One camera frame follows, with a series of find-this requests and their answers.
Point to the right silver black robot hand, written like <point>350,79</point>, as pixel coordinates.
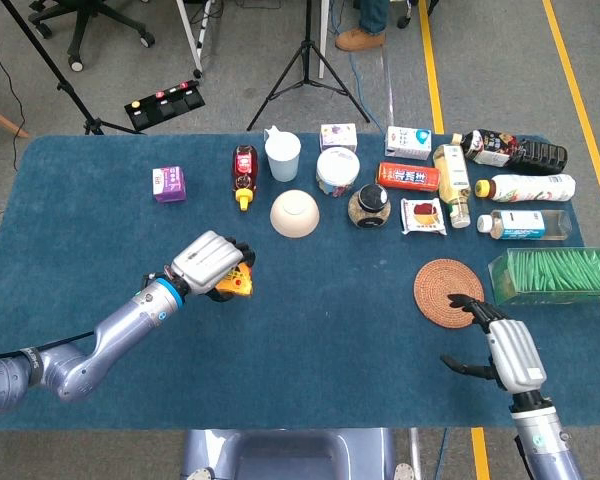
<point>517,355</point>

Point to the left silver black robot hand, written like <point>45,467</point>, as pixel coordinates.
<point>205,260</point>

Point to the yellow tape measure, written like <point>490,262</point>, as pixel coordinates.
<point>237,285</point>

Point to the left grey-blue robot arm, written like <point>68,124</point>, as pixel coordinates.
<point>120,320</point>

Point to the purple tissue pack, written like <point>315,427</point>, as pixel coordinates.
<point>170,185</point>

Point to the clear box of green straws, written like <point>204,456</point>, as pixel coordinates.
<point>555,272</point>

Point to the syrup bottle with yellow cap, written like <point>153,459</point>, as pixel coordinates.
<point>245,170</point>

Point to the round woven rattan coaster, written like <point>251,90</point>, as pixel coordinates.
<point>445,285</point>

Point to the white upturned bowl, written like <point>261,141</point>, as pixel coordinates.
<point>295,212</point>

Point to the light blue plastic cup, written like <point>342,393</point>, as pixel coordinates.
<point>282,160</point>

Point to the clear bottle with white cap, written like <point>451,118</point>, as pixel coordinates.
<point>520,225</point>

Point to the blue tablecloth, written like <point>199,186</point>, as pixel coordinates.
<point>330,325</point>

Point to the black foot pedal board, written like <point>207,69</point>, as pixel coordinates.
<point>165,107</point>

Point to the clear tub of colourful clips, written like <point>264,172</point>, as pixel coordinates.
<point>337,167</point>

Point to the white bottle with yellow cap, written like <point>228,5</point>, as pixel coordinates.
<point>530,187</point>

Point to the white snack packet red print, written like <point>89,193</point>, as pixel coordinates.
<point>422,215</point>

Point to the round grain jar black lid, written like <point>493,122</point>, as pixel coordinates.
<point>370,200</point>

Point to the white purple small box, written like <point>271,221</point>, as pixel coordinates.
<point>337,135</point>

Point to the yellow oil bottle white cap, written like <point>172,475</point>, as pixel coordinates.
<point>452,175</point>

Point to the dark bottle with floral label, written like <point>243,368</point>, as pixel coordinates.
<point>530,152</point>

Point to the orange cylindrical snack pack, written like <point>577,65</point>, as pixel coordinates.
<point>407,177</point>

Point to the grey-blue robot torso base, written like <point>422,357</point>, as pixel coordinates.
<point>290,455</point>

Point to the white slanted stand leg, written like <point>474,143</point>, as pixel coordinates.
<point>191,45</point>

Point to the black slanted stand pole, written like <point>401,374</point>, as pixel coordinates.
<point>64,89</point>

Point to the white blue milk carton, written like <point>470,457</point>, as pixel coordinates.
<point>405,142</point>

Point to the white upright table leg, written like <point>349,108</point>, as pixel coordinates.
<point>324,40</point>

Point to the light wooden furniture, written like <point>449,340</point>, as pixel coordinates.
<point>0,116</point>

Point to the black office chair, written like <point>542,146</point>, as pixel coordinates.
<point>87,20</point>

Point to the person in blue jeans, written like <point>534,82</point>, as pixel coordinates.
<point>360,39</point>

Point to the black camera tripod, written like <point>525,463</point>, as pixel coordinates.
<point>307,50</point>

